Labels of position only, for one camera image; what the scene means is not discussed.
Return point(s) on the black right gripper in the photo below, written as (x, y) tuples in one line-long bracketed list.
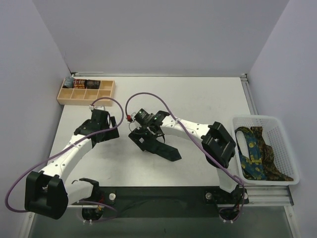
[(147, 143)]

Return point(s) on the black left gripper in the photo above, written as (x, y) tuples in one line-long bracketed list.
[(112, 129)]

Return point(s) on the dark green tie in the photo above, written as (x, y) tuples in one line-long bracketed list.
[(163, 150)]

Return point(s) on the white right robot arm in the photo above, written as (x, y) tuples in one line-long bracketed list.
[(212, 139)]

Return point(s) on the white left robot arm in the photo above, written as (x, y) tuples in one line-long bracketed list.
[(46, 194)]

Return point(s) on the dark brown rolled tie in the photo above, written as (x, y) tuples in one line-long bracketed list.
[(93, 84)]

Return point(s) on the wooden compartment organizer box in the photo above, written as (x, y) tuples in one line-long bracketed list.
[(84, 97)]

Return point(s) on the red patterned rolled tie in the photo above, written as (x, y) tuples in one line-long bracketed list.
[(79, 84)]

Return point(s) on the grey rolled tie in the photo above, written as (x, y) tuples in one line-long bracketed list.
[(68, 83)]

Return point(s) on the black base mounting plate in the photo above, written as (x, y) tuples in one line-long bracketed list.
[(164, 202)]

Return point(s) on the blue yellow patterned tie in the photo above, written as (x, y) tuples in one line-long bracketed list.
[(252, 166)]

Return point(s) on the brown green patterned tie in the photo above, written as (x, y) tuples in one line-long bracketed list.
[(267, 156)]

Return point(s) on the white plastic basket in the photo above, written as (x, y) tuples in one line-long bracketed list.
[(274, 136)]

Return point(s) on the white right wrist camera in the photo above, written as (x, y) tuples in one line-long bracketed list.
[(131, 117)]

